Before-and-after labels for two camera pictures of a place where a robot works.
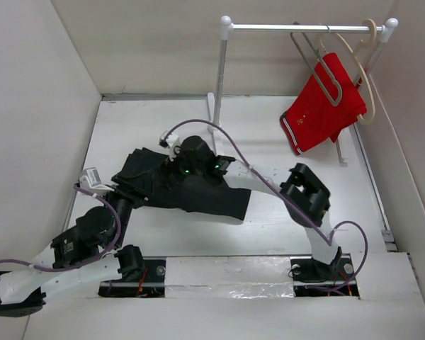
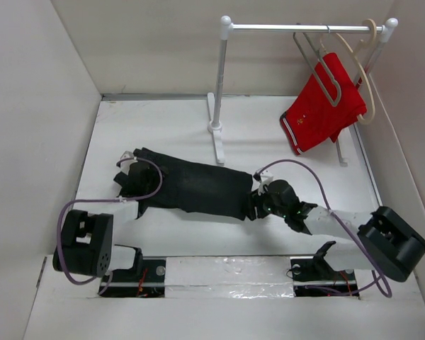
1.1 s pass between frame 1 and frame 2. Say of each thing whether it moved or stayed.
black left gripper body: moved
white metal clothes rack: stayed
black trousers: stayed
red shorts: stayed
